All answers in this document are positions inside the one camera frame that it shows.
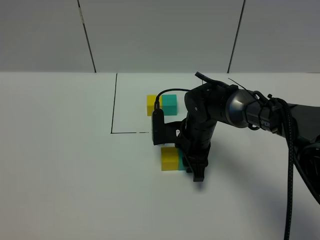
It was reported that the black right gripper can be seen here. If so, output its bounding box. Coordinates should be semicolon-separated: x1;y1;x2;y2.
181;83;235;182

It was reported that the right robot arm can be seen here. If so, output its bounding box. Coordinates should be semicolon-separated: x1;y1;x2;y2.
176;82;320;184

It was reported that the template teal cube block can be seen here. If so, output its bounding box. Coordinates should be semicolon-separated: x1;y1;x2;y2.
162;94;178;116

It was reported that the template yellow cube block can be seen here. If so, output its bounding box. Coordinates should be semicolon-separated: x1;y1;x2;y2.
146;95;157;117

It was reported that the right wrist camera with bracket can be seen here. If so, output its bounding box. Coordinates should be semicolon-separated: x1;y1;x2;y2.
151;108;190;148

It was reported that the black right camera cable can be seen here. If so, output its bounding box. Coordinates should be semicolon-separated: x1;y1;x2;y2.
153;87;192;112

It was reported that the black cable tie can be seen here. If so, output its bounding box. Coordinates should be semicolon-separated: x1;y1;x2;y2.
194;71;248;91

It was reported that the braided black right cable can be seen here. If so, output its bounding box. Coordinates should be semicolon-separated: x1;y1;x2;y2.
274;97;320;240

